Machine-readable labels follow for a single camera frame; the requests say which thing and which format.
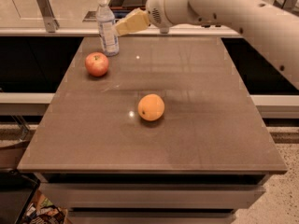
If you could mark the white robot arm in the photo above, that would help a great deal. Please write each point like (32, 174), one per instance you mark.
(274, 33)

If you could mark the left metal railing bracket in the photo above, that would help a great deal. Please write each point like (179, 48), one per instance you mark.
(50, 22)

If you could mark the pile of snack packages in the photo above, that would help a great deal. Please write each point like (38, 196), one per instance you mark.
(42, 211)

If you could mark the grey table drawer cabinet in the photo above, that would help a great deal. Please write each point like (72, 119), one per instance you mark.
(95, 203)

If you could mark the red apple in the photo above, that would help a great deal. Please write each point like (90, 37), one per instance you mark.
(96, 64)

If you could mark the black bin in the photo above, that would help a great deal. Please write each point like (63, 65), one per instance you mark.
(16, 192)

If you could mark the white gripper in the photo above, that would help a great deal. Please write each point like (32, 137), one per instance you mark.
(156, 9)

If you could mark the orange fruit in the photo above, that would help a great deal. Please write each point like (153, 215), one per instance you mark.
(151, 107)

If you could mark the clear blue plastic water bottle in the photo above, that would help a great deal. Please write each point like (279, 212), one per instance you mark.
(105, 20)

